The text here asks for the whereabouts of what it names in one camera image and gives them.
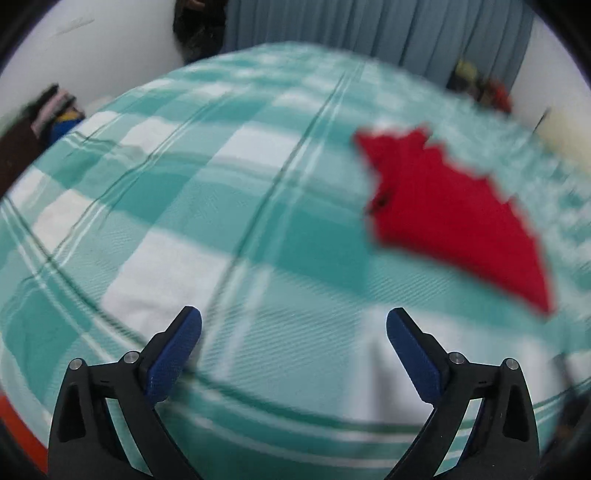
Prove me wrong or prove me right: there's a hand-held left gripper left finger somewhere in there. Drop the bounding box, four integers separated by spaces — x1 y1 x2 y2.
47 305 203 480

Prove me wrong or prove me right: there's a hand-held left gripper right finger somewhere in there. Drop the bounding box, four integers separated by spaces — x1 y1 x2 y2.
385 307 541 480

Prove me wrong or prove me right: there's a red sweater with white bunny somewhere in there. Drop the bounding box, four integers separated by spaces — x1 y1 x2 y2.
353 122 557 317

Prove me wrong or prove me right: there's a green white checked bedsheet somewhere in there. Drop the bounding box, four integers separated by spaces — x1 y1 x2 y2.
0 41 591 480

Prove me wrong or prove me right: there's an orange cloth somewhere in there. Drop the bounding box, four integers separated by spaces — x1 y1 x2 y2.
0 394 49 474

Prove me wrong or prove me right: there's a blue object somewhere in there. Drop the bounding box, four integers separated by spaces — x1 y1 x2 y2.
48 111 86 144

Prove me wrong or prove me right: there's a cream pillow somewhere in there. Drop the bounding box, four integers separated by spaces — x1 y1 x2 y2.
533 108 591 162

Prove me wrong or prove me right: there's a colourful cloth pile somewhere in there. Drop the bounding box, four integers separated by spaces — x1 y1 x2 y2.
445 58 513 114

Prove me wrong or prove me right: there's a pink white cloth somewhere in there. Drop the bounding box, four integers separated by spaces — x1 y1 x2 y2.
30 85 77 134

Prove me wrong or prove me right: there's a black hanging cloth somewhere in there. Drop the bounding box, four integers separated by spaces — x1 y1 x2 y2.
172 0 228 65

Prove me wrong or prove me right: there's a blue-grey curtain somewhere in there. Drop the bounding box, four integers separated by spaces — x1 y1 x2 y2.
222 0 536 90

